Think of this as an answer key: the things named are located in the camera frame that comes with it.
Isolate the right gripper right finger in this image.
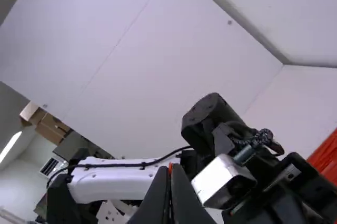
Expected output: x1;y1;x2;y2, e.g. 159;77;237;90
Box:
170;163;211;224

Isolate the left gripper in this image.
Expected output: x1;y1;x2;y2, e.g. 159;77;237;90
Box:
221;151;337;224

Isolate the black cable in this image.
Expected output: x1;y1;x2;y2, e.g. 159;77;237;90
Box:
230;128;285;156

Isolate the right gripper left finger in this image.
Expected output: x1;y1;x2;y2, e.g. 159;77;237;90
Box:
126;166;171;224

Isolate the brown cardboard box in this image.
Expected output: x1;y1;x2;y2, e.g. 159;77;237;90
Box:
19;101;72;146

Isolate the row of orange cable ties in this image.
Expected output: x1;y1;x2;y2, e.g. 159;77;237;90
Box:
306;128;337;180

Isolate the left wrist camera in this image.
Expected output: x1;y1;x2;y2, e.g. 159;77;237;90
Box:
191;154;258;210

